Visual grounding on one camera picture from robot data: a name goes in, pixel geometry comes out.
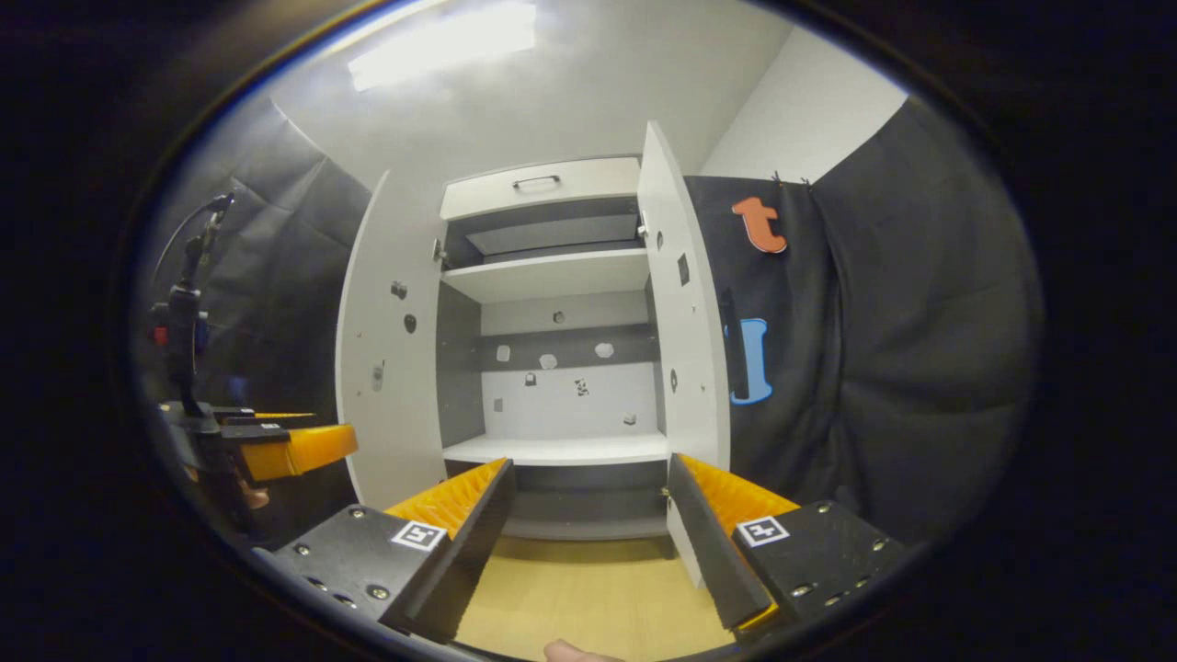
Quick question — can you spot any white cabinet door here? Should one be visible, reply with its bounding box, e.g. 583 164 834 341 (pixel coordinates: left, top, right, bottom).
636 120 732 589
335 170 451 511

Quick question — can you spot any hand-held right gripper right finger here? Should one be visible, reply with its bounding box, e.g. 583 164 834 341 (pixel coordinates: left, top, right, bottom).
666 452 911 645

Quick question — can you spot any black backdrop cloth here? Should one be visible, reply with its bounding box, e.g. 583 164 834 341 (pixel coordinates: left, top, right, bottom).
138 97 1045 553

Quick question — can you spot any white cabinet shelf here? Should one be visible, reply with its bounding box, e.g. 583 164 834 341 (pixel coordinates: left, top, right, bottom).
441 248 651 305
443 432 670 467

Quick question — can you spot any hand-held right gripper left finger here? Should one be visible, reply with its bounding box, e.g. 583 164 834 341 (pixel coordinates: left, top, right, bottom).
253 457 518 645

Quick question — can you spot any black door handle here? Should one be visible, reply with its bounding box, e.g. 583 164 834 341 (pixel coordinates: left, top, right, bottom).
720 287 742 401

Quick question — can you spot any white double-door shoe cabinet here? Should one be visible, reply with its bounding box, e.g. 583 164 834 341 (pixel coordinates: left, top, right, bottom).
432 154 672 542

